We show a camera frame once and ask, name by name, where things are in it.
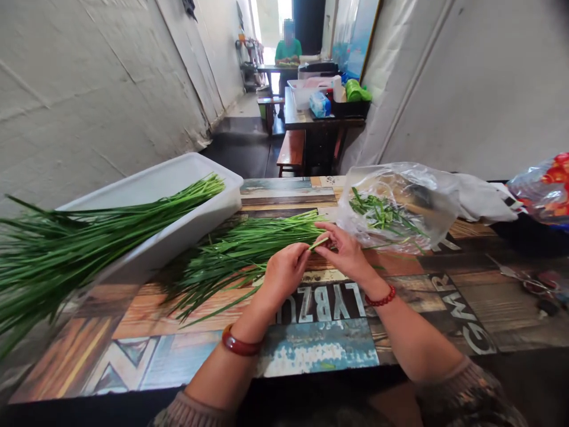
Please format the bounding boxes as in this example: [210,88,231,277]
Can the person's right hand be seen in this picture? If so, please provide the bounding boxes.
[313,221,386,299]

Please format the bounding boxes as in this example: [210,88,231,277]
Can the person's left hand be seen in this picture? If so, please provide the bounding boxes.
[254,242,312,313]

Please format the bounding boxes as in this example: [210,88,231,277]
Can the person's right thumb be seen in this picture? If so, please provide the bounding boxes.
[316,242,342,261]

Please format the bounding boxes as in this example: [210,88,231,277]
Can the person's right index finger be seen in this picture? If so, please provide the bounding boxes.
[313,221,347,237]

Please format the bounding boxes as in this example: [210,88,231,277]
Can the person's left fingers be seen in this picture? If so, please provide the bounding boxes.
[266,242,304,267]

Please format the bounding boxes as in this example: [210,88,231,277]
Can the person's left thumb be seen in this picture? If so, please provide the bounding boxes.
[293,245,312,275]

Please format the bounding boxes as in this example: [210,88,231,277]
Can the pile of loose green chives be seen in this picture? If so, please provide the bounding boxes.
[163,209,331,331]

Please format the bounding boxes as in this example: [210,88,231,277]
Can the heap of chive trimmings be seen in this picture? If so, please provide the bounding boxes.
[348,186,431,251]

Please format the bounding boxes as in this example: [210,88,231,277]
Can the brown wooden bench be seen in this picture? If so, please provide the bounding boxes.
[276,129,307,179]

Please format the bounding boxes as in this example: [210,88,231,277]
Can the dark wooden table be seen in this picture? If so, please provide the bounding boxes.
[283,86,367,177]

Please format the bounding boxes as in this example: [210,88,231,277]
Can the clear plastic bag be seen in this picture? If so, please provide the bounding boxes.
[335,161,461,255]

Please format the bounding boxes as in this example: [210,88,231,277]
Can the white plastic tub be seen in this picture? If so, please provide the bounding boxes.
[55,152,245,288]

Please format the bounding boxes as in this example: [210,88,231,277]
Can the black plastic basket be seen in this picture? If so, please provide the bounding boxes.
[332,98,372,120]

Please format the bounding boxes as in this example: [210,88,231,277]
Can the blue tissue packet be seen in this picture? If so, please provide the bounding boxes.
[309,91,333,119]

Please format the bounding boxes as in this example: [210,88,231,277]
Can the wooden stool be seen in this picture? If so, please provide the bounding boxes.
[257,95,286,136]

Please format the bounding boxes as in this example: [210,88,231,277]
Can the white storage bin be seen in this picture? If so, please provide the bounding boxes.
[287,75,346,111]

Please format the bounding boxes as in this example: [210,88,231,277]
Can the green plastic bag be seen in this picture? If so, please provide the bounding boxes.
[345,78,374,104]

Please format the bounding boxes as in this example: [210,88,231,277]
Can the person's body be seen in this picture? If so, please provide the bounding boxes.
[231,378,427,427]

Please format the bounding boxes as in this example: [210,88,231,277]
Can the white crumpled plastic bag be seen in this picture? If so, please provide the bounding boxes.
[452,173,522,224]

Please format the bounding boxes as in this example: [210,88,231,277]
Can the small wooden table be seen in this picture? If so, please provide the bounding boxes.
[255,63,299,97]

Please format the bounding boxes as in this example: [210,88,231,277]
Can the black bag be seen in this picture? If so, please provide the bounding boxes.
[488,212,569,260]

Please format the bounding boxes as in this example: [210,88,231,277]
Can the bunch of keys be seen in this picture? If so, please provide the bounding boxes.
[486,253,569,320]

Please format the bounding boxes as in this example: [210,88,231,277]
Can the large bunch of long chives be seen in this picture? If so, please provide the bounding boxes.
[0,173,226,359]

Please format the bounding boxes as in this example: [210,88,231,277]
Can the red printed plastic bag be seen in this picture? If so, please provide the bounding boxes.
[506,152,569,228]

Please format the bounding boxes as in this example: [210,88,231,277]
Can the framed wall picture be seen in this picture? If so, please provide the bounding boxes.
[330,0,384,84]

